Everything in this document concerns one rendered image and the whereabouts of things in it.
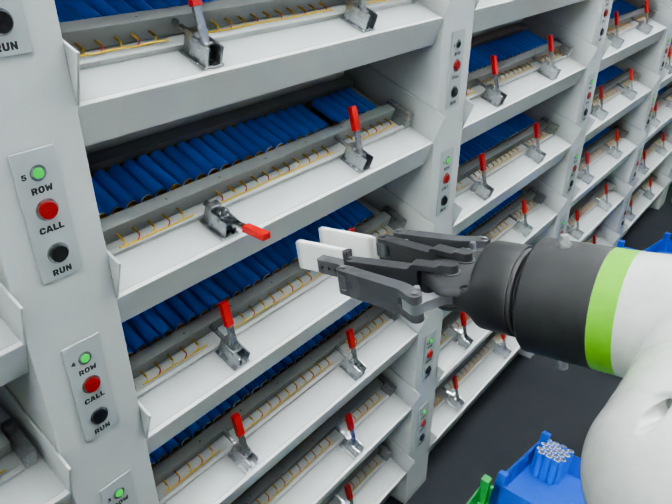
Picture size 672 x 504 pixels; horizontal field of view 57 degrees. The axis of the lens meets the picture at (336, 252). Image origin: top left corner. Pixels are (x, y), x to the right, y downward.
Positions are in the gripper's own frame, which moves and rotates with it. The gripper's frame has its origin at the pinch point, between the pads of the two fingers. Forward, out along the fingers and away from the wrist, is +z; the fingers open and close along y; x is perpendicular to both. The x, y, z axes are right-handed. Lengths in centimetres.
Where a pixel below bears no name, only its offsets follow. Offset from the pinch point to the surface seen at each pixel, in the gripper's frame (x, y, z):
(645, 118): -32, 186, 20
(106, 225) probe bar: 4.1, -11.4, 21.9
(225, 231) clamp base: -0.2, -0.3, 16.6
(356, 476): -75, 34, 35
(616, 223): -72, 185, 27
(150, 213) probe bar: 3.6, -6.1, 21.6
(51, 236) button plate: 7.4, -20.1, 15.0
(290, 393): -37.6, 14.7, 28.5
